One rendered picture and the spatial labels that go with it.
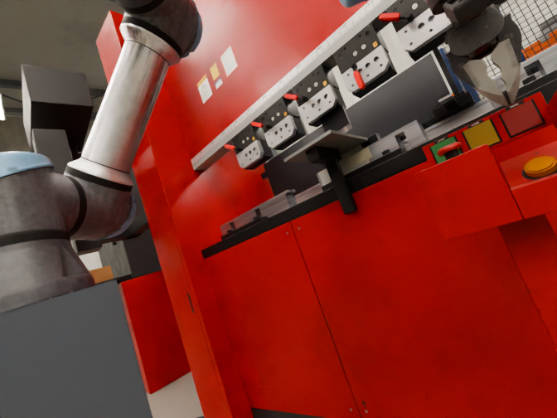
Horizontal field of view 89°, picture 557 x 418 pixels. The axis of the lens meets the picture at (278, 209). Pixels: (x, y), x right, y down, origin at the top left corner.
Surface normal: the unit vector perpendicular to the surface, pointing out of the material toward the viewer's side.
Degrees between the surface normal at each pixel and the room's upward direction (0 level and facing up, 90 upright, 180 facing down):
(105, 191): 121
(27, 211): 90
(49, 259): 72
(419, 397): 90
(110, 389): 90
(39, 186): 90
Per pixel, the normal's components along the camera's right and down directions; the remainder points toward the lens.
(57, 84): 0.62, -0.33
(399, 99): -0.63, 0.11
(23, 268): 0.44, -0.58
